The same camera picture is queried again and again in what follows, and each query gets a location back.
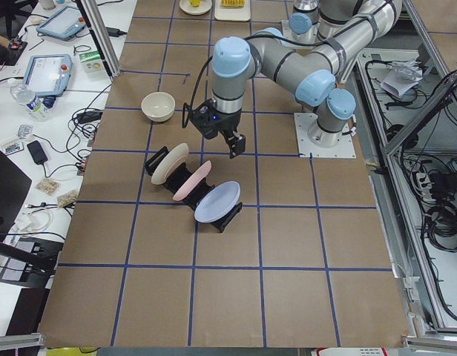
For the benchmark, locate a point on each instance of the clear water bottle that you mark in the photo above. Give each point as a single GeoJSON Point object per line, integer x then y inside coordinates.
{"type": "Point", "coordinates": [28, 99]}

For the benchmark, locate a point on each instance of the cream plate with lemon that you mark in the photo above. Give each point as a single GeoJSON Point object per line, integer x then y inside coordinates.
{"type": "Point", "coordinates": [203, 7]}

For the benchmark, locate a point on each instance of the far blue teach pendant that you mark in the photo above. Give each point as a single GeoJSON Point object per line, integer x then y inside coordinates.
{"type": "Point", "coordinates": [64, 24]}

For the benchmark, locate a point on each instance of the black laptop power brick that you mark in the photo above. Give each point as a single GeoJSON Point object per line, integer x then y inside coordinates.
{"type": "Point", "coordinates": [88, 117]}

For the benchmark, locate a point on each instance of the aluminium frame post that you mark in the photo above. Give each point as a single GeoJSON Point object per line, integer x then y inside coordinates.
{"type": "Point", "coordinates": [93, 19]}

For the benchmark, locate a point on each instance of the cream bowl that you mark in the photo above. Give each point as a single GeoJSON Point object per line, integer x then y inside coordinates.
{"type": "Point", "coordinates": [158, 106]}

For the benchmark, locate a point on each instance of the pink plate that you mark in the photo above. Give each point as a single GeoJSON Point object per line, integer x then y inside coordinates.
{"type": "Point", "coordinates": [191, 183]}

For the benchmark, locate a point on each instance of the cream plate in rack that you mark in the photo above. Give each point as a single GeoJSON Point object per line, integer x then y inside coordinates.
{"type": "Point", "coordinates": [169, 164]}

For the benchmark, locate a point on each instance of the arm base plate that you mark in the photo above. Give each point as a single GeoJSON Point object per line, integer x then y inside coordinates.
{"type": "Point", "coordinates": [313, 142]}

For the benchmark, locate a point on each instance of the blue teach pendant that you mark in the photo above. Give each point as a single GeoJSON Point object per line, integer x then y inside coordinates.
{"type": "Point", "coordinates": [48, 75]}
{"type": "Point", "coordinates": [64, 24]}

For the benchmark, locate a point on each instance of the black dish rack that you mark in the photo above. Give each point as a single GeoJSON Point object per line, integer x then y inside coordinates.
{"type": "Point", "coordinates": [178, 177]}

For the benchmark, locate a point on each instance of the blue plate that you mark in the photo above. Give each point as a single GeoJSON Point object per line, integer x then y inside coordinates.
{"type": "Point", "coordinates": [218, 202]}

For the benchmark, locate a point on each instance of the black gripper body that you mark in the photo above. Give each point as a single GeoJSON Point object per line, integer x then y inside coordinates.
{"type": "Point", "coordinates": [228, 121]}

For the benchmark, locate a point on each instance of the cream rectangular tray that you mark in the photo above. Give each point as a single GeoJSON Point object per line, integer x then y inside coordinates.
{"type": "Point", "coordinates": [242, 14]}

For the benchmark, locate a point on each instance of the near blue teach pendant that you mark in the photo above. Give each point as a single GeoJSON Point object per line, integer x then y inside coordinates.
{"type": "Point", "coordinates": [48, 75]}

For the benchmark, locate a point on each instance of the green white carton box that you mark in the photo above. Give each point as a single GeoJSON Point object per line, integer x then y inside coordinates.
{"type": "Point", "coordinates": [91, 61]}

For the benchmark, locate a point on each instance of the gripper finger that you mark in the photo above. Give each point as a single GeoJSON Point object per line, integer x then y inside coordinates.
{"type": "Point", "coordinates": [241, 143]}
{"type": "Point", "coordinates": [231, 141]}

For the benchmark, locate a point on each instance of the black power adapter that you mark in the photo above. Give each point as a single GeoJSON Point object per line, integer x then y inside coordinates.
{"type": "Point", "coordinates": [37, 152]}

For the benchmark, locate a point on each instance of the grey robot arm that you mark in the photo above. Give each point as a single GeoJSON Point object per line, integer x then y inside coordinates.
{"type": "Point", "coordinates": [309, 78]}

